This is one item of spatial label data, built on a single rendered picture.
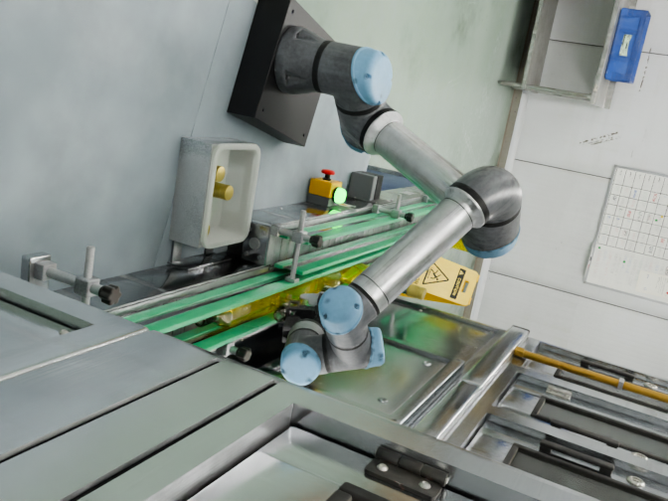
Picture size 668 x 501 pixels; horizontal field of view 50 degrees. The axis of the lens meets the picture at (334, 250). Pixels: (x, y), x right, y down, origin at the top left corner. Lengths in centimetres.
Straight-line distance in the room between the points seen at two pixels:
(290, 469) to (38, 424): 19
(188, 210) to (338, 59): 45
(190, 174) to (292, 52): 35
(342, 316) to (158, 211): 51
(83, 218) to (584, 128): 643
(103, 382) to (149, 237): 90
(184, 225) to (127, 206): 15
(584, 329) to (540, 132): 203
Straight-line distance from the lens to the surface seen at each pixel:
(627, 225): 741
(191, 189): 151
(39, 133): 126
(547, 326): 769
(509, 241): 147
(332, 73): 158
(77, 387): 62
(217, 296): 147
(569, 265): 753
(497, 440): 159
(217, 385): 64
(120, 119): 138
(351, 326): 121
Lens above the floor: 168
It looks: 24 degrees down
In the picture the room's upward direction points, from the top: 106 degrees clockwise
